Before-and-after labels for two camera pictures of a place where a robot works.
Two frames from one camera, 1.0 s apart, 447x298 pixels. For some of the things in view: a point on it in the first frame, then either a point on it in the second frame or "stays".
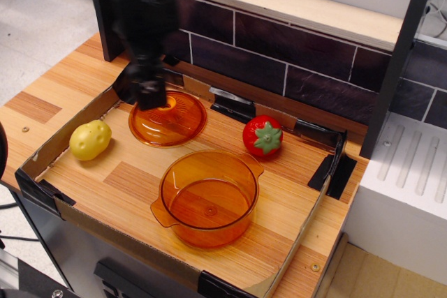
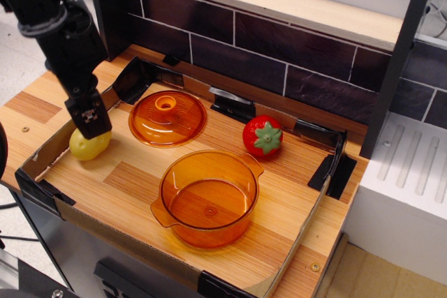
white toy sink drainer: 400,209 stays
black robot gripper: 137,11 to 72,54
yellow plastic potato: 91,139 stays
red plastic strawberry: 262,135 stays
